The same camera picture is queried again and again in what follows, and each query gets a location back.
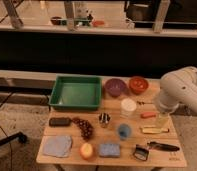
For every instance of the black rectangular case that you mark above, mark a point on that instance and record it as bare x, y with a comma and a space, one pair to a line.
59, 122

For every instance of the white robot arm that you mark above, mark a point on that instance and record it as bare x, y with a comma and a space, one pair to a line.
179, 86

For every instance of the black office chair base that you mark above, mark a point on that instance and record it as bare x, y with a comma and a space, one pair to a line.
22, 138

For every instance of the metal cup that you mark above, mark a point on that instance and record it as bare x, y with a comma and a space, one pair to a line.
104, 119

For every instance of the red yellow apple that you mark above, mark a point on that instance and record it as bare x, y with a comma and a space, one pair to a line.
86, 150

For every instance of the yellow banana toy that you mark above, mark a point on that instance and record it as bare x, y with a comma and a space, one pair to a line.
154, 130

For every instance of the wooden table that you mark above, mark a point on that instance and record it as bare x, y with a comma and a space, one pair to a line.
111, 106

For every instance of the orange bowl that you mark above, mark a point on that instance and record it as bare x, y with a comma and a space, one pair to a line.
138, 84

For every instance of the white plastic cup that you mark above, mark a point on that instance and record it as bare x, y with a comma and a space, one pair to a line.
128, 107

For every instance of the blue towel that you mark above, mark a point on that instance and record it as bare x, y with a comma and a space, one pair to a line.
57, 146

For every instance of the blue plastic cup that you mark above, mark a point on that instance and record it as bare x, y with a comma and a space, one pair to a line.
123, 131

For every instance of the green plastic tray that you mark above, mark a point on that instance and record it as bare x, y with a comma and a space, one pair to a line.
76, 93

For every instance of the blue sponge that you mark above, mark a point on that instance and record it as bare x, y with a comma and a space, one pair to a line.
109, 150

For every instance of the purple bowl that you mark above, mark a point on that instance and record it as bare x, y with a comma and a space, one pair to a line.
115, 87

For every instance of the black metal peeler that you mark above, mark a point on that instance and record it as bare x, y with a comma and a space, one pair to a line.
141, 153

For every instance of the purple grape bunch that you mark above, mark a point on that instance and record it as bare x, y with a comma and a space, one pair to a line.
85, 127

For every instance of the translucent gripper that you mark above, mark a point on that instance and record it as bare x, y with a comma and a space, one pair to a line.
162, 119

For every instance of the orange carrot piece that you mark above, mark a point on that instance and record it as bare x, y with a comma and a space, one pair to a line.
147, 115

